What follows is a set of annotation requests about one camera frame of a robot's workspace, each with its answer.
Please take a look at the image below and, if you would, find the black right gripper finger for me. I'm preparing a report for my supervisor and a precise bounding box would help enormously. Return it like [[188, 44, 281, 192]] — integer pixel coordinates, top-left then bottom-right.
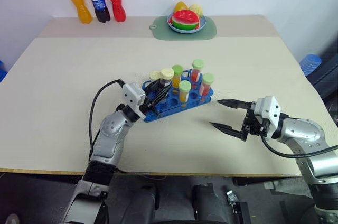
[[217, 98, 252, 110], [208, 122, 248, 142]]

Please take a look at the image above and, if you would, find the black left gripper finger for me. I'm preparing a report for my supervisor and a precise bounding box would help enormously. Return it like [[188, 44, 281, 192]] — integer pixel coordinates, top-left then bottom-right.
[[144, 79, 162, 98], [151, 85, 173, 107]]

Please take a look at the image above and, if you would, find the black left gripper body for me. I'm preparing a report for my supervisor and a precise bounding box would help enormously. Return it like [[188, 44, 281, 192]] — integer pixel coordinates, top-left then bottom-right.
[[139, 96, 161, 116]]

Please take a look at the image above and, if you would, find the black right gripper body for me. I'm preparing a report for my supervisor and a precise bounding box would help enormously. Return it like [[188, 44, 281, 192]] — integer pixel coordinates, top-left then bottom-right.
[[241, 101, 269, 142]]

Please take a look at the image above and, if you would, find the dark-liquid tube pale yellow cap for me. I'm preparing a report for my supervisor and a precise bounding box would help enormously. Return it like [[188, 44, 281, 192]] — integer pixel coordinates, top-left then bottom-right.
[[158, 68, 175, 88]]

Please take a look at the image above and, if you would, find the test tube pale yellow cap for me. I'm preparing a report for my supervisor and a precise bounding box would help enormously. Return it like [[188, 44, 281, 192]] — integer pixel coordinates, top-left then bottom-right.
[[148, 70, 162, 81]]

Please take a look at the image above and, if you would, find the blue test tube rack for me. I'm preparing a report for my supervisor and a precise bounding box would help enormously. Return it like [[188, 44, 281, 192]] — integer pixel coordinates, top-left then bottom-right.
[[141, 69, 215, 125]]

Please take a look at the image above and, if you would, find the orange-liquid tube green cap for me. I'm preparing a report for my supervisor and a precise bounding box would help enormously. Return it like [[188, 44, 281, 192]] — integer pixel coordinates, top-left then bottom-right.
[[179, 80, 192, 104]]

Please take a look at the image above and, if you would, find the yellow-liquid tube green cap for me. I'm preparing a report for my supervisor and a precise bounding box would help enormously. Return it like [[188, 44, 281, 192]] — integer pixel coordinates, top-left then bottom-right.
[[171, 64, 184, 89]]

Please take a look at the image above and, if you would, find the red-white tube green cap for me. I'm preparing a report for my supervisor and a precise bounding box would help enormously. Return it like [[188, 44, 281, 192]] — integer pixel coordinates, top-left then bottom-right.
[[198, 72, 215, 104]]

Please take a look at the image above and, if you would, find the red-liquid tube green cap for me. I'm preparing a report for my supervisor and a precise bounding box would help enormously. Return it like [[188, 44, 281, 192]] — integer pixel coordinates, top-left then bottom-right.
[[191, 59, 205, 85]]

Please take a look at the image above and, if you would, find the green cutting mat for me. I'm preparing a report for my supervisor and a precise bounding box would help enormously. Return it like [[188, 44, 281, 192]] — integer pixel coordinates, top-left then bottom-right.
[[149, 14, 218, 41]]

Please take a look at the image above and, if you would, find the small metal latch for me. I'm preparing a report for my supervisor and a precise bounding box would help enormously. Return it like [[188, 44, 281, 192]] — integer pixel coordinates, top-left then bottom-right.
[[226, 189, 239, 207]]

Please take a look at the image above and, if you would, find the toy watermelon slice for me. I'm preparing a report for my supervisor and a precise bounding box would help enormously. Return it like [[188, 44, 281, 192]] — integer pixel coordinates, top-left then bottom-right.
[[171, 9, 201, 31]]

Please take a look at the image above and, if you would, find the dark rounded shape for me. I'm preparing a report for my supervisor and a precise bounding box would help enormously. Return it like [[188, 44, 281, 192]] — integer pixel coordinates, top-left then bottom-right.
[[193, 182, 233, 224], [109, 175, 161, 224]]

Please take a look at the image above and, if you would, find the light blue plate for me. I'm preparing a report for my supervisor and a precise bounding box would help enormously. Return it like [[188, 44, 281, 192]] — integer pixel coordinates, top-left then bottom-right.
[[166, 14, 208, 35]]

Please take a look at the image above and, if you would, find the small black box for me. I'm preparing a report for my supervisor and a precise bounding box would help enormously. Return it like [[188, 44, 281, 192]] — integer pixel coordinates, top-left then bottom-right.
[[232, 201, 251, 224]]

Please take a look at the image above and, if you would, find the yellow toy pepper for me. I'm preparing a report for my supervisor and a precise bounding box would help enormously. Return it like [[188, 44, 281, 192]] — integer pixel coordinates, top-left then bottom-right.
[[173, 1, 189, 14]]

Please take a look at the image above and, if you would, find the stack of blue cups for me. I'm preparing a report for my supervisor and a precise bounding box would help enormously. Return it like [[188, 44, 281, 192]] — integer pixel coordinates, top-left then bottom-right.
[[299, 54, 323, 77]]

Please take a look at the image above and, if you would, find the yellow toy pineapple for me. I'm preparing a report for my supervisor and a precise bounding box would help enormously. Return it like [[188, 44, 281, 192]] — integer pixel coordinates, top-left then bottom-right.
[[187, 3, 205, 18]]

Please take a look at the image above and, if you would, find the black chair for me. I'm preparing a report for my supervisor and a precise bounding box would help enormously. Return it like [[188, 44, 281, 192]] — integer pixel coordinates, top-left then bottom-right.
[[308, 41, 338, 127]]

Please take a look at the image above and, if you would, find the blue object at edge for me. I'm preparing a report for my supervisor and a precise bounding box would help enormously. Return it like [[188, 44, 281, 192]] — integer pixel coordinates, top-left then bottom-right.
[[0, 60, 8, 82]]

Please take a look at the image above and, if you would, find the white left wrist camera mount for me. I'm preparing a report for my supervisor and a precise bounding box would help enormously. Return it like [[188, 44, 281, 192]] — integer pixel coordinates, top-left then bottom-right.
[[122, 82, 147, 119]]

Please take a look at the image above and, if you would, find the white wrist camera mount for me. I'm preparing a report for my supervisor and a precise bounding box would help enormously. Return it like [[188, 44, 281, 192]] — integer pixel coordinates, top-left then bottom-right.
[[252, 95, 281, 130], [122, 82, 147, 119]]

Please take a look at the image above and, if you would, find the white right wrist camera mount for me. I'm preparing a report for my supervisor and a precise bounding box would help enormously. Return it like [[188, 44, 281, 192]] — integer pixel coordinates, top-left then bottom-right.
[[252, 95, 281, 130]]

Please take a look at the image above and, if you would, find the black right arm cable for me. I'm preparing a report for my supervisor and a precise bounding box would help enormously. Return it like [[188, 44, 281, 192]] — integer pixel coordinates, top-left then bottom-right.
[[260, 119, 338, 159]]

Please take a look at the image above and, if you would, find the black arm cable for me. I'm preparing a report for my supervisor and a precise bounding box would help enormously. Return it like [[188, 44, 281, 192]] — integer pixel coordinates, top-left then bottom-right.
[[260, 119, 338, 159], [88, 78, 125, 161]]

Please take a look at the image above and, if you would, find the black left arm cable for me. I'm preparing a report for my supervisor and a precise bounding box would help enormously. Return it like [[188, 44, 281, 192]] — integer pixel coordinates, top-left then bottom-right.
[[88, 78, 125, 161]]

